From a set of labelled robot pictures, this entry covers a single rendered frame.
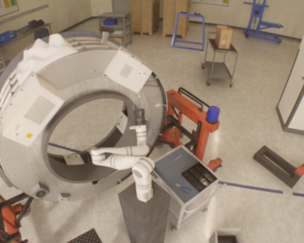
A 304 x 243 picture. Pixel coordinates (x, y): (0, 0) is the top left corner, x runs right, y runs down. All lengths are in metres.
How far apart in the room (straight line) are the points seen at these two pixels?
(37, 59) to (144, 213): 1.09
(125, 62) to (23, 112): 0.63
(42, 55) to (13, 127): 0.44
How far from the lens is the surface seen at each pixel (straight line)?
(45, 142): 1.43
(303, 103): 3.82
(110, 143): 2.22
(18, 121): 1.18
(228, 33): 4.56
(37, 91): 1.11
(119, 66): 1.27
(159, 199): 1.35
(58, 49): 1.29
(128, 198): 1.36
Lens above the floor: 2.28
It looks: 40 degrees down
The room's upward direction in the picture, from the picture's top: straight up
